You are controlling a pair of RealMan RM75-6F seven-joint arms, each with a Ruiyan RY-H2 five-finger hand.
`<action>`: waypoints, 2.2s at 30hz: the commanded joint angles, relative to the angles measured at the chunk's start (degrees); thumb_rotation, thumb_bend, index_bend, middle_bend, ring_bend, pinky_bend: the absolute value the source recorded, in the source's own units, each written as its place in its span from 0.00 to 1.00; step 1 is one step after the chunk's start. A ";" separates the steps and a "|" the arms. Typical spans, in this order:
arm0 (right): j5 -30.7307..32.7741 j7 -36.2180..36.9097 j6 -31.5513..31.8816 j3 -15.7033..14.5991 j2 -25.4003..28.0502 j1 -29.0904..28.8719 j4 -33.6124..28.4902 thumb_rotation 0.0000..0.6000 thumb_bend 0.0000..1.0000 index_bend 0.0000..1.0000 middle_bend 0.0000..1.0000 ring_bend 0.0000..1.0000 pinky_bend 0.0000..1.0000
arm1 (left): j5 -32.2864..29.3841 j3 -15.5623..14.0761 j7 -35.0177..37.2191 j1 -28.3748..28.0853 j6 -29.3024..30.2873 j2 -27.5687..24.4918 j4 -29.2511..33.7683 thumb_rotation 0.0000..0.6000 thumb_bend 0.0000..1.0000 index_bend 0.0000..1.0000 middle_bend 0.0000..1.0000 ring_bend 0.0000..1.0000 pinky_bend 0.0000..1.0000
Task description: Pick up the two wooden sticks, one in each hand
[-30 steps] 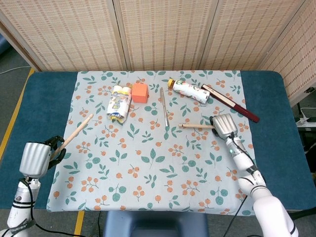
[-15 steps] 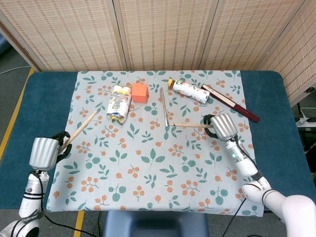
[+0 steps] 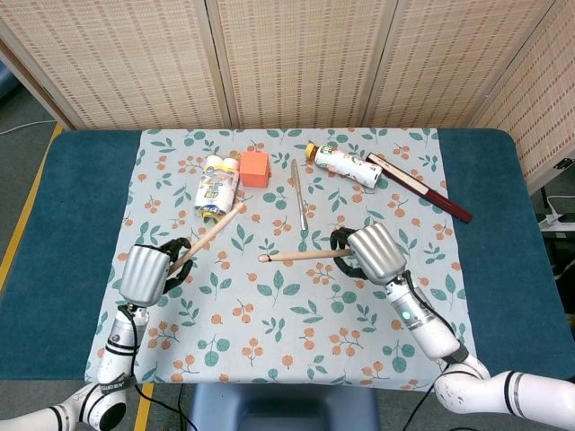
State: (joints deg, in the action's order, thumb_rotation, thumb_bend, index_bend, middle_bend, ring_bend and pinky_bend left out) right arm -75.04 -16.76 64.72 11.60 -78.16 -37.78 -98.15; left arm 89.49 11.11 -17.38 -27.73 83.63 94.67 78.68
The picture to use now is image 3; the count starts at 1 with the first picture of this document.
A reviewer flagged white bottle with yellow cap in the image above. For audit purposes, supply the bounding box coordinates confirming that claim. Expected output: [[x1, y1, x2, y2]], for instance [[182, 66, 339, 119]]
[[305, 141, 385, 189]]

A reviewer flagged white floor cable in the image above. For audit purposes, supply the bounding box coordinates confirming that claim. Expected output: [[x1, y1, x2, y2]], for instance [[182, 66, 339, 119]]
[[0, 118, 58, 136]]

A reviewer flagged crumpled white snack bag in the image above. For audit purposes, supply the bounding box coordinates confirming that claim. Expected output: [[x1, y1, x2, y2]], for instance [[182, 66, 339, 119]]
[[192, 154, 241, 222]]

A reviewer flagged dark red folded fan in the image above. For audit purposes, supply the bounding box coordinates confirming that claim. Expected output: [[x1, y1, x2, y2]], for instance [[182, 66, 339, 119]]
[[364, 152, 474, 224]]

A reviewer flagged white power strip cable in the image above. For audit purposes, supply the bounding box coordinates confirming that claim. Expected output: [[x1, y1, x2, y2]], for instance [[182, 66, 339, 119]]
[[541, 184, 568, 217]]

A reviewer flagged woven bamboo folding screen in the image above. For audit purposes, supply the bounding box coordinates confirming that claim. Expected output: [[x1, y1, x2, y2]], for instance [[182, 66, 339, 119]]
[[0, 0, 575, 195]]

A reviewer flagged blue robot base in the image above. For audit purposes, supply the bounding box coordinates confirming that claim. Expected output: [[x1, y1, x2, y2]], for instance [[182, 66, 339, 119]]
[[190, 382, 381, 431]]

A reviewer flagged right silver and black robot hand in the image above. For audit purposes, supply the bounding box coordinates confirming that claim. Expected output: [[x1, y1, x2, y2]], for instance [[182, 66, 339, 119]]
[[329, 222, 408, 286]]

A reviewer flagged metal table knife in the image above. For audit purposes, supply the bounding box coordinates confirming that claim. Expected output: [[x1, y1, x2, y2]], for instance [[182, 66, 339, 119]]
[[290, 158, 310, 232]]

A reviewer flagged white power strip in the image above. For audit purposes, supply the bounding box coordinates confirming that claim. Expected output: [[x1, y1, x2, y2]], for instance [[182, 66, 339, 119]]
[[535, 212, 575, 229]]

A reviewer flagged orange cube block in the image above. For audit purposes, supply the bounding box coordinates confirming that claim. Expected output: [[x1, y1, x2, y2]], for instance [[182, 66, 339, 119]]
[[238, 150, 272, 189]]

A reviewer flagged left silver and black robot hand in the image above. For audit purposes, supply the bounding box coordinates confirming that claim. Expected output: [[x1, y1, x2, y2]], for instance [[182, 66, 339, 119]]
[[118, 237, 196, 309]]

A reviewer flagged fruit and leaf print tablecloth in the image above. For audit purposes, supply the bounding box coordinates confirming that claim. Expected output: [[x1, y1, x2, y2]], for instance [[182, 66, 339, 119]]
[[84, 128, 478, 392]]

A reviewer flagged wooden stick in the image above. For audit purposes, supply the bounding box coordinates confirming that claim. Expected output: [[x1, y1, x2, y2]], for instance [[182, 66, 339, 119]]
[[257, 249, 354, 264], [167, 201, 246, 276]]

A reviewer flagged black cable under the table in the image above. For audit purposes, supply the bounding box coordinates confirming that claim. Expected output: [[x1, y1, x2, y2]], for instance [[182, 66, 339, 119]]
[[133, 381, 201, 431]]

